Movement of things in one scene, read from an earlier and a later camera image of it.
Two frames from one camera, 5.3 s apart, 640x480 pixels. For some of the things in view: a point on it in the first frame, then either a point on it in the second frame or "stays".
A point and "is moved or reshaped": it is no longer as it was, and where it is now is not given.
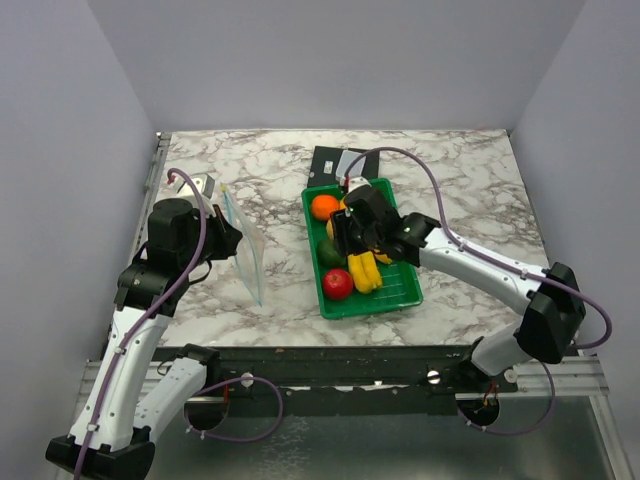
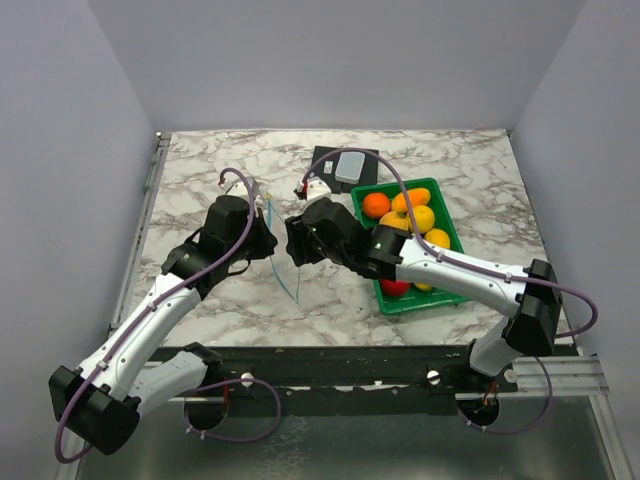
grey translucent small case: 355,169 stays
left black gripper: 229,235 -> 267,240
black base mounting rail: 345,372 stays
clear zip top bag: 251,256 is moved or reshaped
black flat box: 325,161 stays
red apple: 338,283 -> 394,288
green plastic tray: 401,285 -> 415,299
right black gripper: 341,221 -> 298,241
